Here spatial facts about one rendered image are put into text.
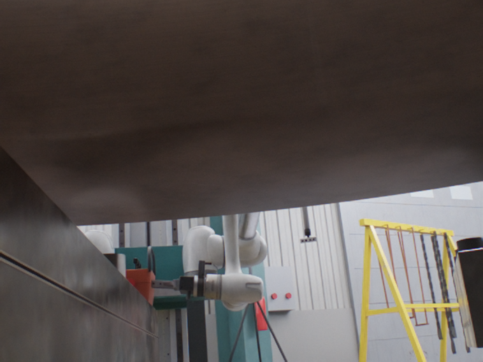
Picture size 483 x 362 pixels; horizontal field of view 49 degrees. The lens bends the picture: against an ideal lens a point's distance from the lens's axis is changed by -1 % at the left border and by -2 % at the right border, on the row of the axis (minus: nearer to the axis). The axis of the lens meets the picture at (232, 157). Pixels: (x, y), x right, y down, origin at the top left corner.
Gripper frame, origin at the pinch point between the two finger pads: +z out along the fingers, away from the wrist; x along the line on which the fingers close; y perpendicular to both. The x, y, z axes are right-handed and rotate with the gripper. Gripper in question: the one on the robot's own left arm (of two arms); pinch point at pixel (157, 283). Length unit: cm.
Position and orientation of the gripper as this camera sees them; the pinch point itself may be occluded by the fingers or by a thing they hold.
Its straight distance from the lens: 201.0
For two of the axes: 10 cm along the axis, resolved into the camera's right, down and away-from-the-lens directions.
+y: -0.4, 9.3, -3.6
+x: -0.4, 3.6, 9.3
